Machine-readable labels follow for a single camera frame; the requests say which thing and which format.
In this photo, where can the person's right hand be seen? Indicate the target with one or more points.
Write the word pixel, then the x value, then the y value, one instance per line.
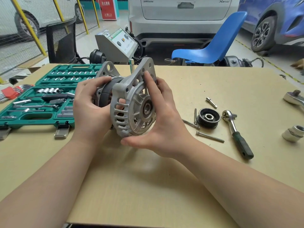
pixel 166 125

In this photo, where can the long steel bolt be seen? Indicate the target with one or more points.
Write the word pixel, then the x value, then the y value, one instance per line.
pixel 210 136
pixel 195 116
pixel 190 123

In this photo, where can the person's right thumb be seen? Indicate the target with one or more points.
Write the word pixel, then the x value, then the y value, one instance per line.
pixel 135 140

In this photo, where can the black grooved pulley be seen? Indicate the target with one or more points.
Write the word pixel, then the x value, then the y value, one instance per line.
pixel 209 117

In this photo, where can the blue car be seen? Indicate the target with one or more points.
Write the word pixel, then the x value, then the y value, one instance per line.
pixel 273 23

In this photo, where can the person's left forearm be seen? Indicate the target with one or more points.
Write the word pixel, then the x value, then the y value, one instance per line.
pixel 47 182

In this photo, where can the black mesh chair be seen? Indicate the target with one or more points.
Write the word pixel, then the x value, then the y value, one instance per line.
pixel 61 42

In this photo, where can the row of chrome sockets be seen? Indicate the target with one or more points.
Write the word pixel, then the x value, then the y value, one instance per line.
pixel 71 74

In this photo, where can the green socket set case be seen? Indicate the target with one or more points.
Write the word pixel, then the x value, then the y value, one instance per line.
pixel 35 113

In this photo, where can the large chrome socket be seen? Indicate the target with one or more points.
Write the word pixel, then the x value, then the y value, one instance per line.
pixel 293 134

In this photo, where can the yellow framed mesh fence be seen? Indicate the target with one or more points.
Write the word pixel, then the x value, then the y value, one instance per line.
pixel 28 23

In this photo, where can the black round motor part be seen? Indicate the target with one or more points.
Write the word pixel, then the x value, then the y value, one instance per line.
pixel 97 56

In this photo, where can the person's left thumb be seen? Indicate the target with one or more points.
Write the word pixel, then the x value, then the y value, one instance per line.
pixel 122 103

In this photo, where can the person's left hand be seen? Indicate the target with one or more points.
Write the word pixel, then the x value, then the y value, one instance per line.
pixel 86 109

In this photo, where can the person's right forearm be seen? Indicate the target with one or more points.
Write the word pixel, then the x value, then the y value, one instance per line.
pixel 237 187

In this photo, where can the blue plastic chair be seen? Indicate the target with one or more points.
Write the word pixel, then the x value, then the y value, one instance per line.
pixel 218 47

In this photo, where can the white car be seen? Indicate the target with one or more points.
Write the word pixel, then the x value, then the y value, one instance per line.
pixel 30 16

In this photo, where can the cardboard scrap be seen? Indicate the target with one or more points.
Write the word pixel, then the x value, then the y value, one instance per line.
pixel 298 66

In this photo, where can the folded cardboard box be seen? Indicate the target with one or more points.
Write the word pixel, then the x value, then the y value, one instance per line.
pixel 26 70

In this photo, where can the red hex key set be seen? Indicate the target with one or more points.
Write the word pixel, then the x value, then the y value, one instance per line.
pixel 11 92

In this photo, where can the chrome ratchet in case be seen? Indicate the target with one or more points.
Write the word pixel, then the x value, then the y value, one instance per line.
pixel 35 106

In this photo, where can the red standing sign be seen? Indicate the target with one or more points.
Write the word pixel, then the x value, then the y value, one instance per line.
pixel 108 8

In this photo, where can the short chrome extension bar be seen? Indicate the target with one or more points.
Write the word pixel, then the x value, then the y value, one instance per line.
pixel 211 102

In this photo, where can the person's right middle finger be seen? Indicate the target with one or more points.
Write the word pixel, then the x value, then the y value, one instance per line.
pixel 163 89

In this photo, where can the grey test machine box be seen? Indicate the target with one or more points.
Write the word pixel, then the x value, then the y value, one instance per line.
pixel 116 45

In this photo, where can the silver car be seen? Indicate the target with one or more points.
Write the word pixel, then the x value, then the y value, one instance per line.
pixel 182 18

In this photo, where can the large chrome ratchet head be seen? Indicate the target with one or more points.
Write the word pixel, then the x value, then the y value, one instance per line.
pixel 294 98

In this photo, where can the grey engine part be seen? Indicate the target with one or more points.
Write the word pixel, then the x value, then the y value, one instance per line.
pixel 237 61

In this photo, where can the grey metal alternator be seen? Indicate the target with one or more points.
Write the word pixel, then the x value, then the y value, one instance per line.
pixel 133 104

